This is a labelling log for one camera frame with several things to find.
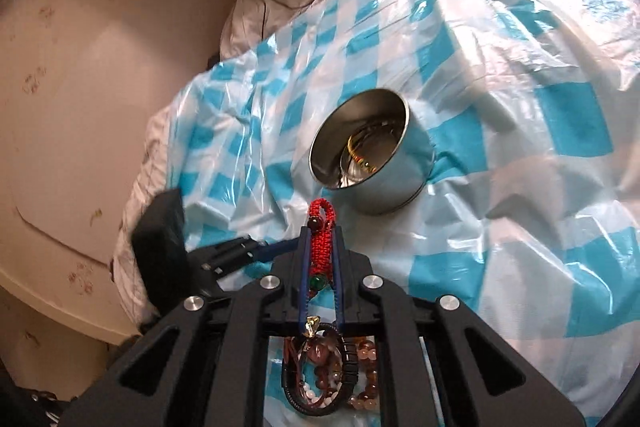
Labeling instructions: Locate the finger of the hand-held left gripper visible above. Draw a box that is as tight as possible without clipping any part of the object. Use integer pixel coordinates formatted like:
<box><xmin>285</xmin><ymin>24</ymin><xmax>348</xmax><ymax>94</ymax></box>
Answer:
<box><xmin>200</xmin><ymin>237</ymin><xmax>302</xmax><ymax>278</ymax></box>

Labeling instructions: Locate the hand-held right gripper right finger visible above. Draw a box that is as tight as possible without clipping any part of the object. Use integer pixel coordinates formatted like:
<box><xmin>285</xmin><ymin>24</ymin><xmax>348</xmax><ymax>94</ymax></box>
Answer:
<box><xmin>332</xmin><ymin>232</ymin><xmax>587</xmax><ymax>427</ymax></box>

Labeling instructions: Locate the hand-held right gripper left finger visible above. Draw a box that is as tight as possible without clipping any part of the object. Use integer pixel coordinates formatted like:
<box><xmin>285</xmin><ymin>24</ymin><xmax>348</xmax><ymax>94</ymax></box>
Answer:
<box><xmin>60</xmin><ymin>227</ymin><xmax>312</xmax><ymax>427</ymax></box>

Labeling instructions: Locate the red braided bracelet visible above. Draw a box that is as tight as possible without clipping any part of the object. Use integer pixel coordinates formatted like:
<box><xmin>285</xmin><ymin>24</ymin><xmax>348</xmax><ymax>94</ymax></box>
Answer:
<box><xmin>301</xmin><ymin>198</ymin><xmax>339</xmax><ymax>339</ymax></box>

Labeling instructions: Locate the black segmented bracelet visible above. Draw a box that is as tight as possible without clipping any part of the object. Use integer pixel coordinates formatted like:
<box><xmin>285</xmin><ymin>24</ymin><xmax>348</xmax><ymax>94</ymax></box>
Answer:
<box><xmin>282</xmin><ymin>329</ymin><xmax>359</xmax><ymax>418</ymax></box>

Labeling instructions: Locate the brown beaded bracelet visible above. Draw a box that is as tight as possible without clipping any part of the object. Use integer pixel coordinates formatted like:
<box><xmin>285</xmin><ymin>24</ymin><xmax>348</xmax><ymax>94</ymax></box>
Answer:
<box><xmin>295</xmin><ymin>341</ymin><xmax>347</xmax><ymax>408</ymax></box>

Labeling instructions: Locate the round metal tin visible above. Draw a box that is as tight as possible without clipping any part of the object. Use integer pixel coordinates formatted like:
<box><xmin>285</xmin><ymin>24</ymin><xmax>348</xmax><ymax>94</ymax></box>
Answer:
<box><xmin>308</xmin><ymin>88</ymin><xmax>435</xmax><ymax>215</ymax></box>

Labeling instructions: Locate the gold metal bangle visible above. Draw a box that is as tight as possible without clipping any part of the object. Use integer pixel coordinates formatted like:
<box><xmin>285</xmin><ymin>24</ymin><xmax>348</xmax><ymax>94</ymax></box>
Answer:
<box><xmin>340</xmin><ymin>127</ymin><xmax>397</xmax><ymax>188</ymax></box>

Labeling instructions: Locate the blue white checkered plastic sheet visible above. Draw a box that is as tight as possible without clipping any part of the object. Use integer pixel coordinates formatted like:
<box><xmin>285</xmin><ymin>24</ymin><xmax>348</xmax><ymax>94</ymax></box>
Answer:
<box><xmin>167</xmin><ymin>0</ymin><xmax>640</xmax><ymax>427</ymax></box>

